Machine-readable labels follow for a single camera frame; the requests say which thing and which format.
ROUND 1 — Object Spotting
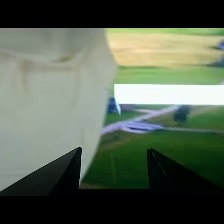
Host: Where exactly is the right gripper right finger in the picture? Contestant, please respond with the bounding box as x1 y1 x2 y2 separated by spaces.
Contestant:
146 148 224 197

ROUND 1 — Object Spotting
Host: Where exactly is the cream white shirt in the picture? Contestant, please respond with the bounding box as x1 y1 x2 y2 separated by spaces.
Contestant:
0 28 118 192

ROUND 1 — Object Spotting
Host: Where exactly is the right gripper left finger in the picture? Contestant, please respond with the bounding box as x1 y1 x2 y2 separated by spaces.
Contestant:
0 146 83 197

